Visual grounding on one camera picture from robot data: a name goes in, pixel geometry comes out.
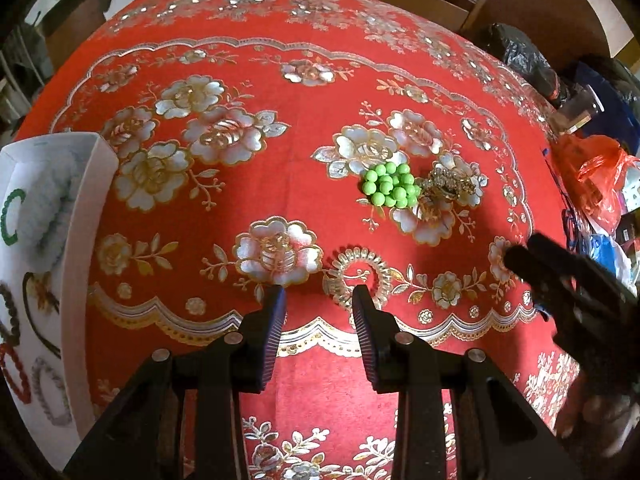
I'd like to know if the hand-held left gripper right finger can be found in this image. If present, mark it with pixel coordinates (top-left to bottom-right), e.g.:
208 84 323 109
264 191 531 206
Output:
352 285 583 480

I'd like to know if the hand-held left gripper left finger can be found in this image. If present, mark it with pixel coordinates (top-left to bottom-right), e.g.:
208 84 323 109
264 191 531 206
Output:
64 285 287 480

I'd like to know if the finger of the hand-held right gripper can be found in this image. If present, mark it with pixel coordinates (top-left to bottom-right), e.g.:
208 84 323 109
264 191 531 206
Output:
526 232 638 306
502 242 581 306

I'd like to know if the gold sequin bracelet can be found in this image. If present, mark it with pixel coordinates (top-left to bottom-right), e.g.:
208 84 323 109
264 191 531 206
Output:
324 246 397 312

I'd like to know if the white cardboard box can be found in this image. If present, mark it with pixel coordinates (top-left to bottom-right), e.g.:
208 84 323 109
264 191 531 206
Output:
0 131 121 472

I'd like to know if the silver bead bracelet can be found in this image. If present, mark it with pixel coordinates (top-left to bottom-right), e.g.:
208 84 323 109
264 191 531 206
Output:
30 357 74 429

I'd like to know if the white fluffy scrunchie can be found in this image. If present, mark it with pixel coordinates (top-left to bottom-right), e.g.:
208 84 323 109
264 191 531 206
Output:
27 159 84 262

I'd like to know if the red bead necklace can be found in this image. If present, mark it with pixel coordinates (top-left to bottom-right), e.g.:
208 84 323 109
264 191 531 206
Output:
0 342 32 407

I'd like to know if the brown wooden bead bracelet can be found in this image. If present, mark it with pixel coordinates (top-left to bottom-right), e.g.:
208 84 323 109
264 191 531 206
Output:
0 282 24 347

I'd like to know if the dark green bead bracelet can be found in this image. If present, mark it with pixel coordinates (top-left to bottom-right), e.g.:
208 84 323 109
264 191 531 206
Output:
0 188 26 247

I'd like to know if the blue packet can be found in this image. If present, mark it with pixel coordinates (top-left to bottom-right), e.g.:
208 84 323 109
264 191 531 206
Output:
584 232 637 282

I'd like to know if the orange plastic bag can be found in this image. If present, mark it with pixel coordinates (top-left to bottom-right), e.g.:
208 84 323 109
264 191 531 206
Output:
549 134 640 235

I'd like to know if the glass jar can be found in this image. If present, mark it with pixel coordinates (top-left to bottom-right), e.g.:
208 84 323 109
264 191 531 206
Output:
557 84 609 135

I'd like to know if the dark blue bag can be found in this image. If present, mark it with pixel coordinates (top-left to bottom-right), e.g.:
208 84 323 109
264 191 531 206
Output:
569 54 640 147

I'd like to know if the black plastic bag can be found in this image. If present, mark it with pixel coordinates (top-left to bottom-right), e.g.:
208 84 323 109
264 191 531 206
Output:
479 22 570 107

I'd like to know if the red floral tablecloth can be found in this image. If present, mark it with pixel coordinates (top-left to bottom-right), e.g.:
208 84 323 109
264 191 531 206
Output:
14 0 592 480

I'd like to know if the round wooden table top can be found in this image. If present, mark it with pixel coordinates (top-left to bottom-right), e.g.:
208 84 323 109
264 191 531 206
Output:
440 0 634 60

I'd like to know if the brown chair with white cloth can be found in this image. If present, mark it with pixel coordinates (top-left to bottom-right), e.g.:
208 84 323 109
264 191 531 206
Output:
39 0 110 63

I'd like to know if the blue cord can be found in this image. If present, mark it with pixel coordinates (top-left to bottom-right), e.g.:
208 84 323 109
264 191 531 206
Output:
544 145 583 248

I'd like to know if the bright green bead bracelet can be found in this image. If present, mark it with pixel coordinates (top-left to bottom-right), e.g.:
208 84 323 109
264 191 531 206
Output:
360 162 422 209

